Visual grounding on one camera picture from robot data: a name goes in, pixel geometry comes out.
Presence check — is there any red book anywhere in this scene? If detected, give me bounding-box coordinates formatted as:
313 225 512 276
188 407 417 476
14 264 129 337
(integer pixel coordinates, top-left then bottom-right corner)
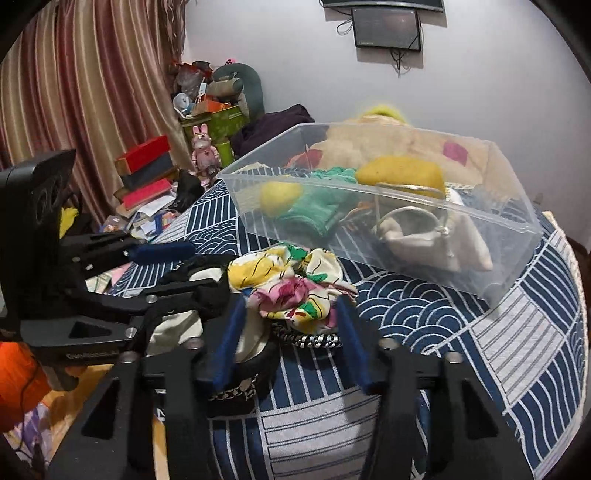
121 179 175 209

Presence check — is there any dark purple cloth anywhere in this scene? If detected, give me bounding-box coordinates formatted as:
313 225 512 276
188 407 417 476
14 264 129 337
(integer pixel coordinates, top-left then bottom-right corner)
230 104 315 158

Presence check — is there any small wall monitor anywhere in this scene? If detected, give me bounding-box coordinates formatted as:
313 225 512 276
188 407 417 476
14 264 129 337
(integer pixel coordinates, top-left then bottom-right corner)
351 7 422 52

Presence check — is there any black pouch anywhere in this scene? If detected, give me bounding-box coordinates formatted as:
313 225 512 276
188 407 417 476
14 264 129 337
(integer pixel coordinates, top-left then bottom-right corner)
172 170 205 209

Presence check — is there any large wall screen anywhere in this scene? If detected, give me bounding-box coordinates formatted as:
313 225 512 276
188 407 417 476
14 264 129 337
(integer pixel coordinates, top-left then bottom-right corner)
321 0 445 12

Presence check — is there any beige plush toy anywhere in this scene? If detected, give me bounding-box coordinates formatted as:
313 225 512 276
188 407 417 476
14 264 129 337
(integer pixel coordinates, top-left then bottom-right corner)
295 115 492 185

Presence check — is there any green dinosaur plush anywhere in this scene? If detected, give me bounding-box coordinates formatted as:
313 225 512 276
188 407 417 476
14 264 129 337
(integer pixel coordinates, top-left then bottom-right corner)
209 61 267 121

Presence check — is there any yellow plush toy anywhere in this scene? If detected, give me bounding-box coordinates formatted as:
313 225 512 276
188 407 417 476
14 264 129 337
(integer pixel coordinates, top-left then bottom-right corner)
355 156 447 200

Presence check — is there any orange cloth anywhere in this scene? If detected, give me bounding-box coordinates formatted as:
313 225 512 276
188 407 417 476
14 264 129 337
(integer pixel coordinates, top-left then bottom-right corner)
0 340 52 432

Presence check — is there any yellow-green fuzzy toy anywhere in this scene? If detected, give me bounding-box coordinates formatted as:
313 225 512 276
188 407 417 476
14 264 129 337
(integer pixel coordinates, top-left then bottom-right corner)
359 104 408 124

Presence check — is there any red flat box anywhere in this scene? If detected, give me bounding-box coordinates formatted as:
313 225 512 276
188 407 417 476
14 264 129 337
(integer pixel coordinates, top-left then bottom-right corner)
115 135 172 176

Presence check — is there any blue wave-patterned bed cover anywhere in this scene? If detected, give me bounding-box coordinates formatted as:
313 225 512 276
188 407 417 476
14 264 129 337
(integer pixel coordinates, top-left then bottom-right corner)
108 178 588 480

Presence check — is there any pink rabbit figure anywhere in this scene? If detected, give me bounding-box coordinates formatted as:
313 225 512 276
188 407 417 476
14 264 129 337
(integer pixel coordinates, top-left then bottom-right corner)
191 123 221 179

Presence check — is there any colourful floral silk scarf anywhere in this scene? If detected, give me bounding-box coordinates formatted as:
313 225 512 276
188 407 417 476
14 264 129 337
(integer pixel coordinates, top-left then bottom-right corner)
228 244 358 334

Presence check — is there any green cardboard box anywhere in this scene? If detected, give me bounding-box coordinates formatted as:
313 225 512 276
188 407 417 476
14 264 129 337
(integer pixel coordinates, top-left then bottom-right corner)
181 105 251 141

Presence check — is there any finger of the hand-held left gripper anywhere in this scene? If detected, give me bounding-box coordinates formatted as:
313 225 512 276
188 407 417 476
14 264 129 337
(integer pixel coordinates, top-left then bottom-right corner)
21 276 234 366
59 231 198 289

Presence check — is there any clear plastic storage box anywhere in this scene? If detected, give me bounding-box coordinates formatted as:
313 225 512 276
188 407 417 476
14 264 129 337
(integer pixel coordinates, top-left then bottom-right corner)
216 122 543 309

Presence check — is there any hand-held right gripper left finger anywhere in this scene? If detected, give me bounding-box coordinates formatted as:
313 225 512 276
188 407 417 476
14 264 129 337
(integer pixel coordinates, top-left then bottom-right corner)
48 295 254 480

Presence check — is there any yellow cloth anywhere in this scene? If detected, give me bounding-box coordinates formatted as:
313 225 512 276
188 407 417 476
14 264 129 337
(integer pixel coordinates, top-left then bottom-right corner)
59 207 80 240

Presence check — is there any pile of papers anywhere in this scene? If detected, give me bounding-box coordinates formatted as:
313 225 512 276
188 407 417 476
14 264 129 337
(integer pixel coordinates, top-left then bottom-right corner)
98 194 186 243

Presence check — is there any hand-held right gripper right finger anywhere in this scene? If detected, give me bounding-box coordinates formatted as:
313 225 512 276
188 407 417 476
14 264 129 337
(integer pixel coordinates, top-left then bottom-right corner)
336 295 532 480

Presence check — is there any dark grey book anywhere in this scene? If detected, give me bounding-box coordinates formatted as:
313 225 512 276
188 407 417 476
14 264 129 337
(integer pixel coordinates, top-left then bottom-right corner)
121 154 180 191

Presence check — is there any small yellow plush ball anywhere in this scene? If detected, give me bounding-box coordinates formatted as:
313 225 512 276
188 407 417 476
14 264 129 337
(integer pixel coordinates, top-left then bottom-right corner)
260 181 304 217

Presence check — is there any striped brown curtain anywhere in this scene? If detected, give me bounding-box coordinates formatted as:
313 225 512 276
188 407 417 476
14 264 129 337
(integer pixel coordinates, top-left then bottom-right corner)
0 0 189 224

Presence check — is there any black cream chain handbag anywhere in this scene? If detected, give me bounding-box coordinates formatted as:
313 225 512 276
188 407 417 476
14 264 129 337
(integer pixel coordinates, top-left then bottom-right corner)
147 256 345 416

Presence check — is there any white leather handbag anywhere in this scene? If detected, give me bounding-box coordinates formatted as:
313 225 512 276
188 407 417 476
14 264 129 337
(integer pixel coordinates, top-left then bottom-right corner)
375 207 494 274

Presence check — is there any green knit cloth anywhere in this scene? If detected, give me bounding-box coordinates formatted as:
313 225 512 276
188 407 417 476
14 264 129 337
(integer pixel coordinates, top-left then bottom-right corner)
276 167 368 237

